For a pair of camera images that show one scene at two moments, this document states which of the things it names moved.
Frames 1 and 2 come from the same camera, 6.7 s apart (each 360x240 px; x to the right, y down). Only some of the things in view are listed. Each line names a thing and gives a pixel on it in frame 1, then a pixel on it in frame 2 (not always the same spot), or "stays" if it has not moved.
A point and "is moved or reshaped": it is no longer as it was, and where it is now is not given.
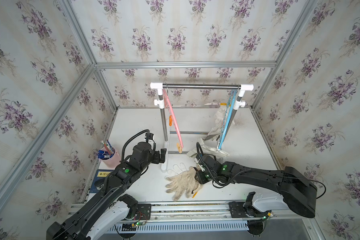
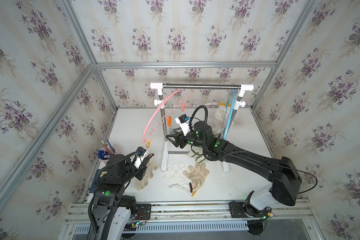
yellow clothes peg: (179, 148) is moved or reshaped
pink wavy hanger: (174, 118) is moved or reshaped
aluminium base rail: (204, 212) stays
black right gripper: (199, 178) → (179, 138)
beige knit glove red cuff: (184, 181) → (151, 167)
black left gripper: (162, 156) → (140, 172)
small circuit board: (132, 227) stays
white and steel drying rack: (239, 104) stays
